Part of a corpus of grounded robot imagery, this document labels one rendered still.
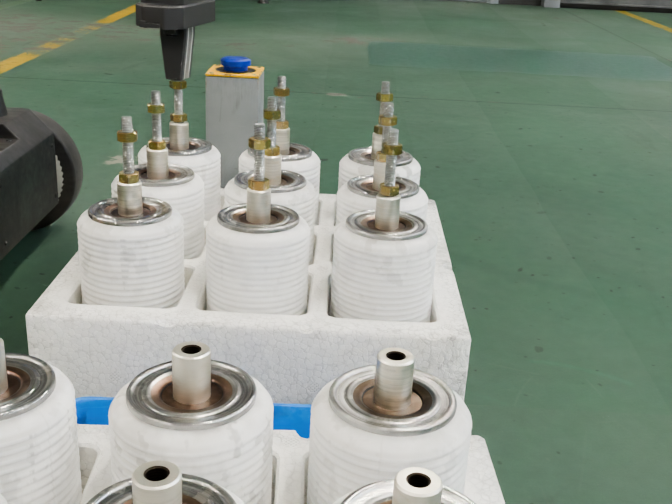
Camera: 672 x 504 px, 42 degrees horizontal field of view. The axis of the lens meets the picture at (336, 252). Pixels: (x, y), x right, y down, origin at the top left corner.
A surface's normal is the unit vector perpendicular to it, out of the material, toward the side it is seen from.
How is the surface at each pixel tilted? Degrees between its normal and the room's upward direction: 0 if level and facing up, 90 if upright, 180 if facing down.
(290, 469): 0
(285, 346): 90
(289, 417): 88
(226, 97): 90
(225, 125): 90
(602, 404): 0
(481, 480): 0
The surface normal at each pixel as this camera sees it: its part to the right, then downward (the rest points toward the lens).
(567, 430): 0.05, -0.93
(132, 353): -0.03, 0.37
